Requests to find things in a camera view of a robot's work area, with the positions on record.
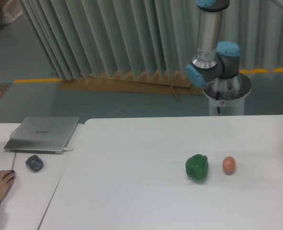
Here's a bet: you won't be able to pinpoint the person's bare hand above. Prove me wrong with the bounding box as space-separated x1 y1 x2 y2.
0 170 15 202

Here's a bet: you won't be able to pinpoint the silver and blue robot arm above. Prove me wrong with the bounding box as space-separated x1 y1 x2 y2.
186 0 283 86

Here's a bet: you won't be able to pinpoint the green bell pepper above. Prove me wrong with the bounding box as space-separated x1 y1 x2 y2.
185 154 209 181

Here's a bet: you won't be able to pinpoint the small black gadget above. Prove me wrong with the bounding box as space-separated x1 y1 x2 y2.
25 155 44 173

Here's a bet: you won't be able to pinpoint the silver closed laptop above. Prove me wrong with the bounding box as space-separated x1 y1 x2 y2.
4 116 80 154

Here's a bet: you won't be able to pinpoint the white usb plug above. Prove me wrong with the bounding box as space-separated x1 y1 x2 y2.
64 148 73 152

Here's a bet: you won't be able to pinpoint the grey folding curtain screen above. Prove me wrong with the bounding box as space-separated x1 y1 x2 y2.
19 0 283 83

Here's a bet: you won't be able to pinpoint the plastic wrapped cardboard boxes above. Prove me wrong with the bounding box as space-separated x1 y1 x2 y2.
0 0 23 25

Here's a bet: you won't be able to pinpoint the brown cardboard sheet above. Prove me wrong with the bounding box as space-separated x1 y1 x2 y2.
58 70 203 100

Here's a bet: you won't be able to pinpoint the brown egg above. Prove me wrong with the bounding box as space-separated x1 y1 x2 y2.
222 156 236 175

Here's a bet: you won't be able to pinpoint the black mouse cable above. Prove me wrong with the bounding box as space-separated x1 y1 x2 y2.
0 122 21 171

